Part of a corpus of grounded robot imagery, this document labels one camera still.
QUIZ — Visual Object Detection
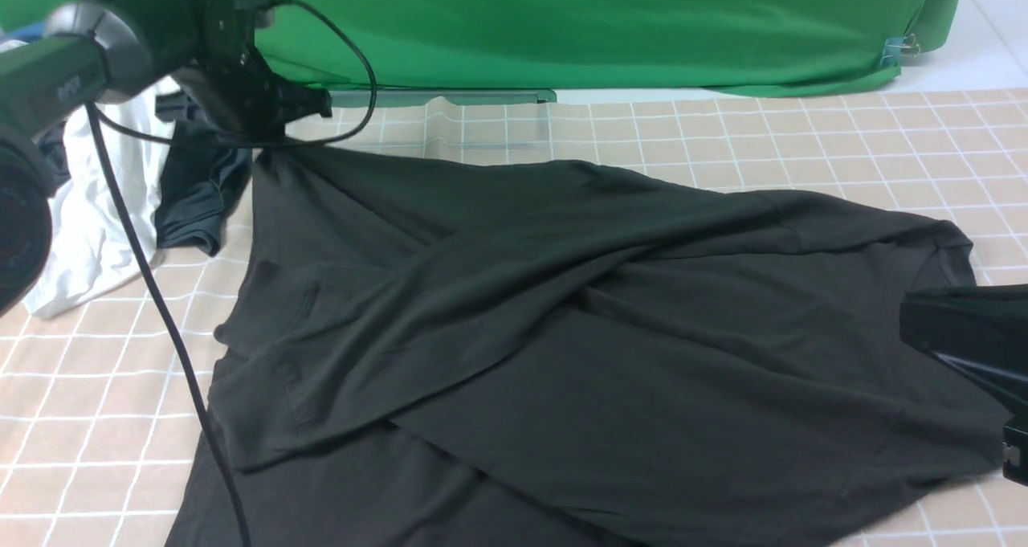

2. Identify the gray metal base bar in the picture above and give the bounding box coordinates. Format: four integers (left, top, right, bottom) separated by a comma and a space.
374, 88, 558, 108

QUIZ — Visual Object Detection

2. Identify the green backdrop cloth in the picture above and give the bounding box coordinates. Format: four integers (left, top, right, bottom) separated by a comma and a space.
2, 0, 958, 98

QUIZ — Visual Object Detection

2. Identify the dark gray long-sleeved shirt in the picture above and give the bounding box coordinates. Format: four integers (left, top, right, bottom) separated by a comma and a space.
209, 148, 1007, 546

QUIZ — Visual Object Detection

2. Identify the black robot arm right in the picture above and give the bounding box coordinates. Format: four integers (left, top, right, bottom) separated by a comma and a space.
900, 284, 1027, 486

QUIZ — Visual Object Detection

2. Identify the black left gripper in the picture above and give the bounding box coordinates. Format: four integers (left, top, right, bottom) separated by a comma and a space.
173, 45, 332, 143

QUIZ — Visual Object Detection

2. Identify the dark teal garment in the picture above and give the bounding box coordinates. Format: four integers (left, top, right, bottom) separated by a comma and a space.
40, 89, 255, 257

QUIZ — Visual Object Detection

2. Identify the blue binder clip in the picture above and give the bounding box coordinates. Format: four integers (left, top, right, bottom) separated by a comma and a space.
879, 34, 922, 67

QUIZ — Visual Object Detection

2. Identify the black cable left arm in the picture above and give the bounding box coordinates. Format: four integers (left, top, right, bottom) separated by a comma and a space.
84, 0, 378, 547

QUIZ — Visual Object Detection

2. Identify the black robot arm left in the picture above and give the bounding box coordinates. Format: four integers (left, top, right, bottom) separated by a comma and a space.
1, 0, 332, 312

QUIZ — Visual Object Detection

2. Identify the checkered beige tablecloth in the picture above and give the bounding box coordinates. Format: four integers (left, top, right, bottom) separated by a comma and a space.
1, 88, 1027, 546

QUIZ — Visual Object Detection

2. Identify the white crumpled garment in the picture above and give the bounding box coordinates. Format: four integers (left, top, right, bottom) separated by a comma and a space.
22, 108, 169, 319

